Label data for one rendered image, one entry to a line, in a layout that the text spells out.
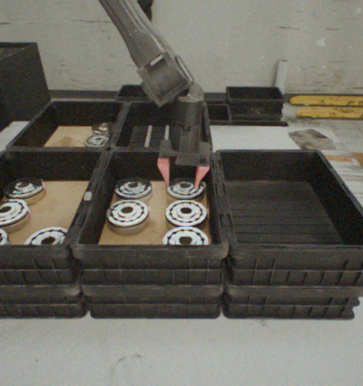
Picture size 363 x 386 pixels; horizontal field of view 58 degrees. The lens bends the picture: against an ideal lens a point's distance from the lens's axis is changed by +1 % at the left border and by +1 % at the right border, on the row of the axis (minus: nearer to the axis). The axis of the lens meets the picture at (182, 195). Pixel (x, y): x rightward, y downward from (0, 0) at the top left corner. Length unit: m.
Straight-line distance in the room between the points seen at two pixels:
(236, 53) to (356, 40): 1.28
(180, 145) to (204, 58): 3.40
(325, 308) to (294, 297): 0.08
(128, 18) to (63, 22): 3.63
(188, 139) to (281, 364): 0.49
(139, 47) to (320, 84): 3.81
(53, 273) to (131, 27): 0.48
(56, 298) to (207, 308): 0.33
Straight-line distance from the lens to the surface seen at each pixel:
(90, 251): 0.63
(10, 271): 0.75
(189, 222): 0.77
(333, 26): 4.21
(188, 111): 0.62
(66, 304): 0.78
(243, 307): 0.77
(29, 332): 0.84
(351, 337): 0.85
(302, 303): 0.78
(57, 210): 0.91
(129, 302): 0.75
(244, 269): 0.66
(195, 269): 0.65
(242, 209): 0.87
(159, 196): 0.90
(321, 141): 1.60
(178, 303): 0.74
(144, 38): 0.61
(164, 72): 0.61
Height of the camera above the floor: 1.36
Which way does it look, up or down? 36 degrees down
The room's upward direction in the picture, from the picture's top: straight up
